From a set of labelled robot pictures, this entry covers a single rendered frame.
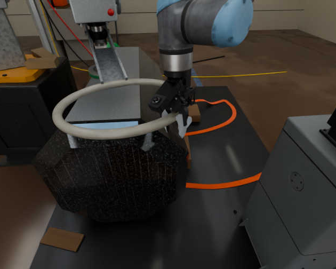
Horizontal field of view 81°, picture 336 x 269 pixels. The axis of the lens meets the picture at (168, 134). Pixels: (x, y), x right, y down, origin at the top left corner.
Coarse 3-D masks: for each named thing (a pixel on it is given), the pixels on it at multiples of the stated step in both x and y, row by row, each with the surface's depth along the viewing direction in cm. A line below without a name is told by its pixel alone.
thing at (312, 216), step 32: (288, 128) 84; (320, 128) 78; (288, 160) 85; (320, 160) 69; (256, 192) 114; (288, 192) 87; (320, 192) 70; (256, 224) 117; (288, 224) 88; (320, 224) 71; (288, 256) 90; (320, 256) 85
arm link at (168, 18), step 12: (168, 0) 43; (180, 0) 43; (168, 12) 44; (180, 12) 43; (168, 24) 45; (180, 24) 43; (168, 36) 47; (180, 36) 45; (168, 48) 49; (180, 48) 48; (192, 48) 51
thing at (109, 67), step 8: (88, 32) 113; (112, 40) 110; (104, 48) 112; (112, 48) 109; (96, 56) 107; (104, 56) 107; (112, 56) 108; (96, 64) 95; (104, 64) 103; (112, 64) 103; (120, 64) 97; (104, 72) 99; (112, 72) 99; (120, 72) 100; (104, 80) 95; (112, 80) 95; (112, 88) 92
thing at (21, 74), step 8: (32, 56) 166; (0, 72) 140; (8, 72) 140; (16, 72) 140; (24, 72) 140; (32, 72) 140; (40, 72) 145; (0, 80) 134; (8, 80) 134; (16, 80) 134; (24, 80) 135; (32, 80) 137
